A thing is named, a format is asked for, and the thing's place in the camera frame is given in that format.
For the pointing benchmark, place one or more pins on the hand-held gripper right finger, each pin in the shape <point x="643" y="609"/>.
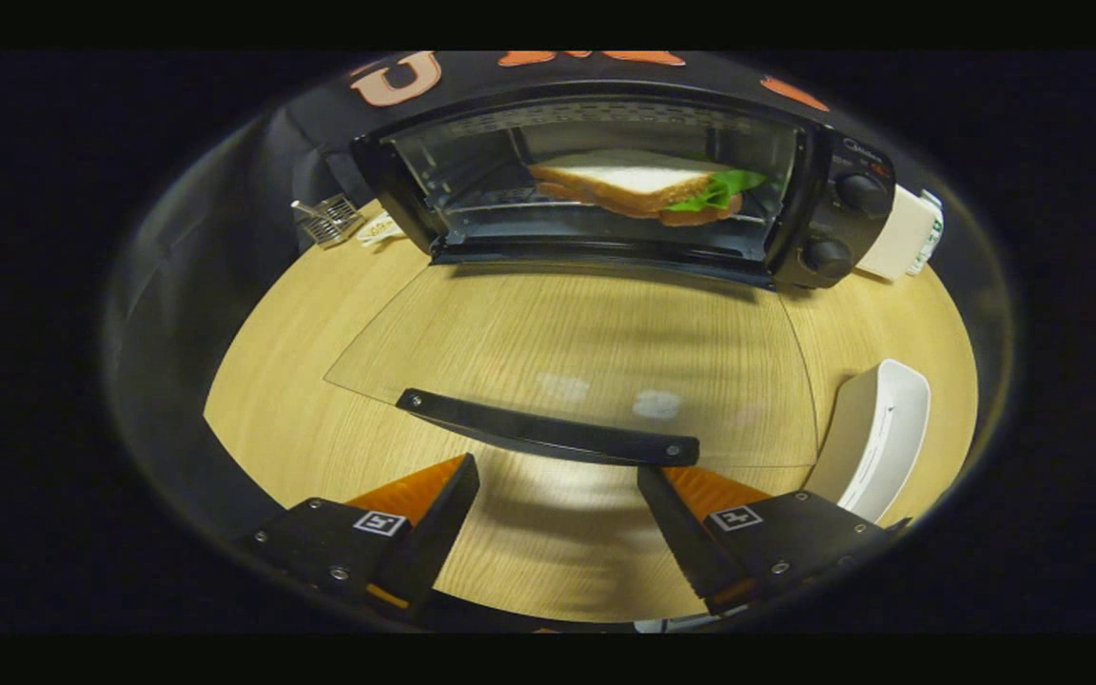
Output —
<point x="681" y="533"/>

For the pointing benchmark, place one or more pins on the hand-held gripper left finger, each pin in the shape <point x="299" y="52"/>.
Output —
<point x="434" y="533"/>

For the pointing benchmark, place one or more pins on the black toaster oven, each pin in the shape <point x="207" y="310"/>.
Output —
<point x="833" y="219"/>

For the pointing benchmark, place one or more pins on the lettuce sandwich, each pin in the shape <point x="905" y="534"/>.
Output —
<point x="634" y="185"/>

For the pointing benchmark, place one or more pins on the white pop-up toaster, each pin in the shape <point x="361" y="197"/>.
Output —
<point x="890" y="238"/>

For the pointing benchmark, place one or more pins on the white rectangular plate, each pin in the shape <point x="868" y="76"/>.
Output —
<point x="890" y="428"/>

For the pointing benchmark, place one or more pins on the black backdrop cloth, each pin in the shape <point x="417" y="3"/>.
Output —
<point x="472" y="74"/>

